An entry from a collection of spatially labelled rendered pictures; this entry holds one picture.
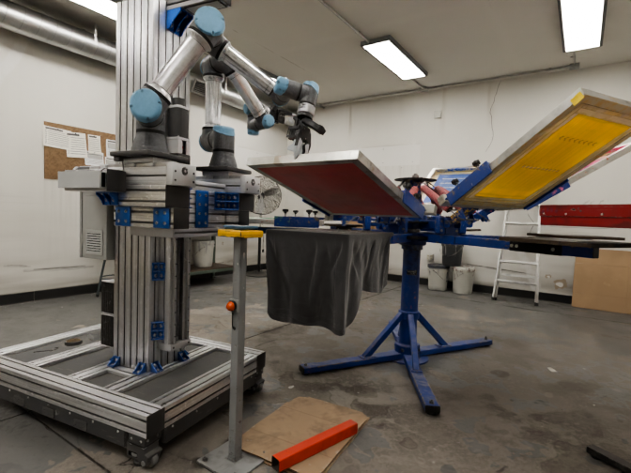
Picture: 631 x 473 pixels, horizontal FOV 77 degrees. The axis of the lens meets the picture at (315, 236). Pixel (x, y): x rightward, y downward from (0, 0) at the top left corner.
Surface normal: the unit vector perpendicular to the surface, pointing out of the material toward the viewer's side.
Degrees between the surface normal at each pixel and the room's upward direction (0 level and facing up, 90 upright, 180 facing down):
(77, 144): 89
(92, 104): 90
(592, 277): 78
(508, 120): 90
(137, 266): 90
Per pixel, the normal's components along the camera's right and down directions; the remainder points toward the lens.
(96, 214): -0.42, 0.04
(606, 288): -0.54, -0.18
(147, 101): 0.22, 0.17
